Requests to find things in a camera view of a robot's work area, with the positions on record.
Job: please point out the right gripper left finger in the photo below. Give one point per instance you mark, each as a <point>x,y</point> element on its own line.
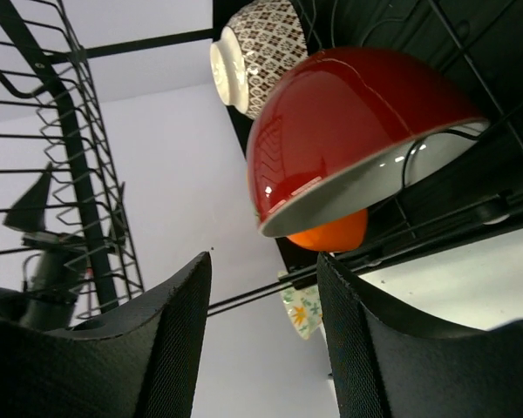
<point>140,359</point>

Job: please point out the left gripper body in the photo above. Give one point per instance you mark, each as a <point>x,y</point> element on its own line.
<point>68,261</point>

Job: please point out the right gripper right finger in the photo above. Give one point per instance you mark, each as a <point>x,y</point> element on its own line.
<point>390,359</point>

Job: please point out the white floral bowl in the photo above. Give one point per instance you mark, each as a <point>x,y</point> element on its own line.
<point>303,308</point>

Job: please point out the red bowl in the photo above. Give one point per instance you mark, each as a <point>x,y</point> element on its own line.
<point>381,121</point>

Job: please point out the orange bowl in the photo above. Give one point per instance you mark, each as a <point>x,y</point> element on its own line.
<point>285,207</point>

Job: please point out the brown patterned bowl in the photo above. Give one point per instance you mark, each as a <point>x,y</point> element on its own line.
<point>258,45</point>

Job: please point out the black wire dish rack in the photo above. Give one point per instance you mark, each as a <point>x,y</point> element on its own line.
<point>175,170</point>

